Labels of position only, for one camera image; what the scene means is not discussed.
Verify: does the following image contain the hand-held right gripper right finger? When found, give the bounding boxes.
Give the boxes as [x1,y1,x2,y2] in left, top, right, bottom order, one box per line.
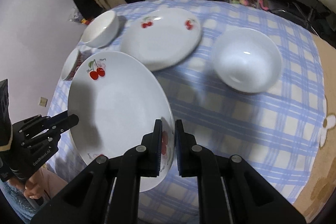
[175,119,307,224]

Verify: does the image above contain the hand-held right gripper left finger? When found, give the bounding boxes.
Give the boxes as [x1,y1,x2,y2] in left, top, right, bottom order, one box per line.
[30,119,163,224]

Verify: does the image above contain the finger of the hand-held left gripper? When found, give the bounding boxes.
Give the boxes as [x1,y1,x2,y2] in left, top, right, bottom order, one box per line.
[41,111,69,123]
[47,114,80,136]

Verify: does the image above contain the white plate with grey emblem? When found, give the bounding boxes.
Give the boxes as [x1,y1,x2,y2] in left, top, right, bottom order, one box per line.
[61,49,80,81]

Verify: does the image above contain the white cherry print plate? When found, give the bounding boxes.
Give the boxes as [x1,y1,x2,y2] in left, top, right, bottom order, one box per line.
[67,51,174,192]
[119,7,202,72]

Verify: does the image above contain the small white bowl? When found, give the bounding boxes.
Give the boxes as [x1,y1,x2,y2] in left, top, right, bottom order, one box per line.
[81,10,120,48]

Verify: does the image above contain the person's left hand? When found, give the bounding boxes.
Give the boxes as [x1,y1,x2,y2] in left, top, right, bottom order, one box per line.
[24,170,45,200]

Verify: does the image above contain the pink clothing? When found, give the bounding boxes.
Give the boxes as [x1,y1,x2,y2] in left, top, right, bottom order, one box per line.
[39,168,69,199]

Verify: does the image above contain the blue fleece cloth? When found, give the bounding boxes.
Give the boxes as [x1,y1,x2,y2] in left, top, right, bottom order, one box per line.
[0,182,34,215]

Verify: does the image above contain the blue plaid blanket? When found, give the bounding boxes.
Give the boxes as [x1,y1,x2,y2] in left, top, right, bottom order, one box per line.
[47,0,328,224]

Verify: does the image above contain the colourful snack packets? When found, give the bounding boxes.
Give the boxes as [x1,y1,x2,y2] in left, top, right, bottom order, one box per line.
[71,13,94,25]

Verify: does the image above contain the beige flower print blanket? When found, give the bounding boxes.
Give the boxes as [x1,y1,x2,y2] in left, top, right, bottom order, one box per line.
[291,35,336,224]

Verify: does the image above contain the office chair base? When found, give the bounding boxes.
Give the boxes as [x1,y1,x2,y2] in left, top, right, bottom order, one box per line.
[268,1,321,33]

